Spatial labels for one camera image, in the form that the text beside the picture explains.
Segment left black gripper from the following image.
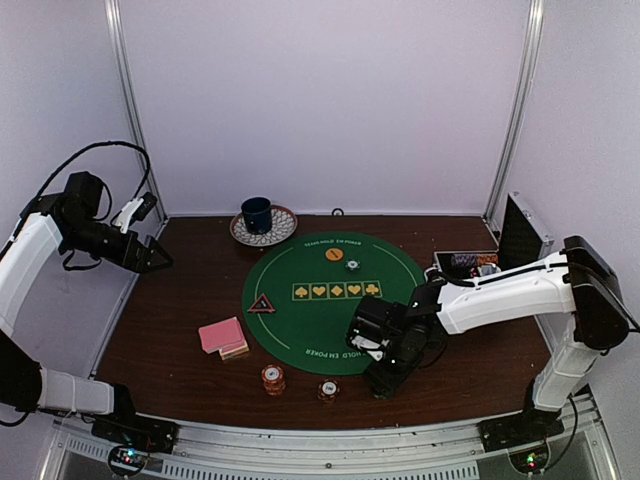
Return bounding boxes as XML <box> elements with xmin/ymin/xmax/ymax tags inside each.
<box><xmin>61</xmin><ymin>217</ymin><xmax>173</xmax><ymax>273</ymax></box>

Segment black red hundred chip stack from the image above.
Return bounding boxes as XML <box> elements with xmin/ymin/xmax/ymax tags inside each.
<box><xmin>316</xmin><ymin>379</ymin><xmax>340</xmax><ymax>404</ymax></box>

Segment green twenty chips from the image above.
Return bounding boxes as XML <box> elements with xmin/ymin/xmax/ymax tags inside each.
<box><xmin>345</xmin><ymin>259</ymin><xmax>361</xmax><ymax>271</ymax></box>

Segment orange big blind button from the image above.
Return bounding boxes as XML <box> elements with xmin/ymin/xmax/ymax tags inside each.
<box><xmin>325</xmin><ymin>247</ymin><xmax>344</xmax><ymax>262</ymax></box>

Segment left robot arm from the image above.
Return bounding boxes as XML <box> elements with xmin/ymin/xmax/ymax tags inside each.
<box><xmin>1</xmin><ymin>172</ymin><xmax>173</xmax><ymax>444</ymax></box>

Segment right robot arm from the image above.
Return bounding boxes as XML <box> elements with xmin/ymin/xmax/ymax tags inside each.
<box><xmin>346</xmin><ymin>236</ymin><xmax>639</xmax><ymax>442</ymax></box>

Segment red-backed card deck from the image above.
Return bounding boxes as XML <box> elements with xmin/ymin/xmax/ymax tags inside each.
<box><xmin>198</xmin><ymin>317</ymin><xmax>246</xmax><ymax>354</ymax></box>

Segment dark blue mug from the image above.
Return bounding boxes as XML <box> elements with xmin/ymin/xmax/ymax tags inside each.
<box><xmin>241</xmin><ymin>197</ymin><xmax>272</xmax><ymax>235</ymax></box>

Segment card box under deck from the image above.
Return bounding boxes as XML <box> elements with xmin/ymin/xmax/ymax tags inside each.
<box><xmin>219</xmin><ymin>344</ymin><xmax>249</xmax><ymax>361</ymax></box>

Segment round green poker mat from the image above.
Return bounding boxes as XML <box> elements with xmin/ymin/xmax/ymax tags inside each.
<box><xmin>242</xmin><ymin>232</ymin><xmax>424</xmax><ymax>376</ymax></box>

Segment patterned ceramic saucer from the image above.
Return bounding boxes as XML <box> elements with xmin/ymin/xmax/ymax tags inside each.
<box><xmin>229</xmin><ymin>205</ymin><xmax>298</xmax><ymax>248</ymax></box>

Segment red five chip stack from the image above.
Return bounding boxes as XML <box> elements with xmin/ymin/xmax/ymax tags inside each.
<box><xmin>261</xmin><ymin>365</ymin><xmax>286</xmax><ymax>396</ymax></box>

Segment aluminium poker chip case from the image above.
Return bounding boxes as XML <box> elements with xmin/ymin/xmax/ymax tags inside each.
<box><xmin>433</xmin><ymin>192</ymin><xmax>554</xmax><ymax>280</ymax></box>

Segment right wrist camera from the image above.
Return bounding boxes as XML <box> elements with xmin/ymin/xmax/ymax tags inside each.
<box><xmin>346</xmin><ymin>296</ymin><xmax>405</xmax><ymax>362</ymax></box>

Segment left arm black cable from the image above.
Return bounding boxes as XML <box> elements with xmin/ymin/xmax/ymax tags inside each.
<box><xmin>27</xmin><ymin>140</ymin><xmax>153</xmax><ymax>221</ymax></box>

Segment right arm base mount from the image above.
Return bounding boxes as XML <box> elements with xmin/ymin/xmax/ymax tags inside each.
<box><xmin>478</xmin><ymin>415</ymin><xmax>564</xmax><ymax>452</ymax></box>

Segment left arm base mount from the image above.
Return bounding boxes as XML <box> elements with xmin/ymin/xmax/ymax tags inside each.
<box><xmin>91</xmin><ymin>417</ymin><xmax>179</xmax><ymax>454</ymax></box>

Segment left aluminium frame post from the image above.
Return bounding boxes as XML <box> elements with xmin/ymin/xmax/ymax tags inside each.
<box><xmin>103</xmin><ymin>0</ymin><xmax>168</xmax><ymax>225</ymax></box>

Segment aluminium frame post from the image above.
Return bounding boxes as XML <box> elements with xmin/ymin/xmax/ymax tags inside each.
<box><xmin>103</xmin><ymin>0</ymin><xmax>168</xmax><ymax>225</ymax></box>
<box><xmin>483</xmin><ymin>0</ymin><xmax>545</xmax><ymax>225</ymax></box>

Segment right aluminium frame post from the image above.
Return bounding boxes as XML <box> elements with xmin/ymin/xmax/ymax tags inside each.
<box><xmin>483</xmin><ymin>0</ymin><xmax>545</xmax><ymax>225</ymax></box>

